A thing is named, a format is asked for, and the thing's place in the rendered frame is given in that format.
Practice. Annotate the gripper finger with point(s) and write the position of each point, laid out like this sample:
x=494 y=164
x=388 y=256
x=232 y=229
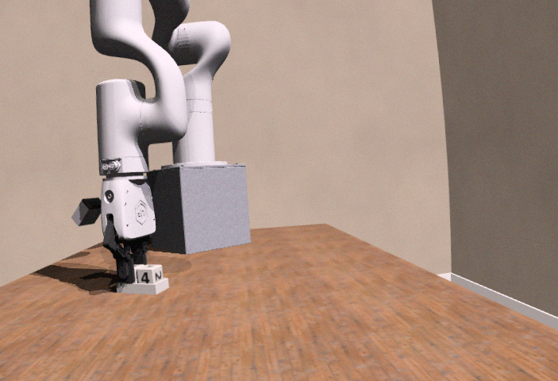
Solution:
x=125 y=264
x=139 y=249

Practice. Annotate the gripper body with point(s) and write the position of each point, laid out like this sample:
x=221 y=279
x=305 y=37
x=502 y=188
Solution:
x=129 y=200

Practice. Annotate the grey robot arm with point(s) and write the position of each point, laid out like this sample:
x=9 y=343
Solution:
x=127 y=122

